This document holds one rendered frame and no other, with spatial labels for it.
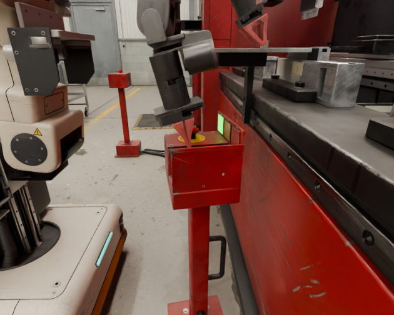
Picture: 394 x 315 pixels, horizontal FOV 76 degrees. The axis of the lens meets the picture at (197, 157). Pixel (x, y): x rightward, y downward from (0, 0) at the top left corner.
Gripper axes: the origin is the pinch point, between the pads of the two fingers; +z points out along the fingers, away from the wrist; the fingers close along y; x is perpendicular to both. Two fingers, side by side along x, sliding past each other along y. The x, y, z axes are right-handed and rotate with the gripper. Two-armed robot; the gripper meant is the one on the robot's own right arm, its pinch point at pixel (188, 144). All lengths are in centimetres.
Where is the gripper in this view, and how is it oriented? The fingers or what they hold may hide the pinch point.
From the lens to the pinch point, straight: 56.7
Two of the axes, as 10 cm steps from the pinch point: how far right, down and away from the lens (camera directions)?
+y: 9.5, -3.0, 0.8
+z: 2.4, 8.8, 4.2
